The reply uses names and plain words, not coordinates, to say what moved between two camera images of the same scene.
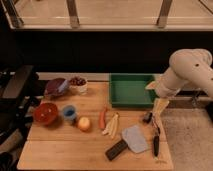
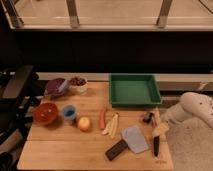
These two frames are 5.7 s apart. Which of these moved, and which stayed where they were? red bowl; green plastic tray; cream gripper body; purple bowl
Moved: cream gripper body
Stayed: red bowl; purple bowl; green plastic tray
